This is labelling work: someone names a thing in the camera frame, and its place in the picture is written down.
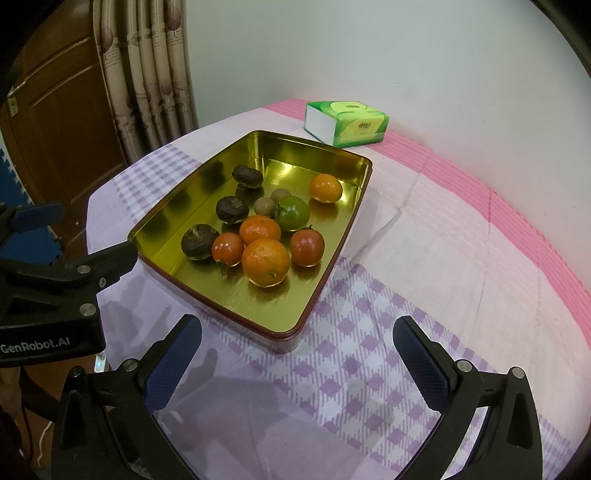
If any beige patterned curtain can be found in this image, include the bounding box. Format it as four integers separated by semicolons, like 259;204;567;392
92;0;199;160

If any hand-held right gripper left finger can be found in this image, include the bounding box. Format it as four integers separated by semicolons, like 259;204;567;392
51;314;202;480

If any blue foam mat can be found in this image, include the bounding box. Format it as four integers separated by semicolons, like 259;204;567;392
0;150;63;264

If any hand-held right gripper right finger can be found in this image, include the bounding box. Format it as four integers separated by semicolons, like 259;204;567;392
392;315;543;480

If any red tomato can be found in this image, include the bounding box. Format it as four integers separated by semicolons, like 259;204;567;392
290;227;325;267
211;233;245;266

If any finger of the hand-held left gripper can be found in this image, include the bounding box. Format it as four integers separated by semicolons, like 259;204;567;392
0;241;139;324
0;202;64;247

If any gold metal tin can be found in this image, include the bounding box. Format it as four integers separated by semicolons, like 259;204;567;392
128;130;374;341

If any green tissue box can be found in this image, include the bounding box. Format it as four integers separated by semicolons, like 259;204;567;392
304;100;390;148

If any brown wooden door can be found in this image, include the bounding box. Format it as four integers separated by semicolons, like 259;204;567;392
0;32;127;259

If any green tomato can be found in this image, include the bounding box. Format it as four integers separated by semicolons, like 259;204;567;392
273;196;311;232

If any pink purple checked cloth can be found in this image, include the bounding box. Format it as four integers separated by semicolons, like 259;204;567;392
85;98;587;480

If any orange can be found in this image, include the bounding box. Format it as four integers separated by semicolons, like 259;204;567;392
239;215;282;245
309;173;343;204
242;238;291;287

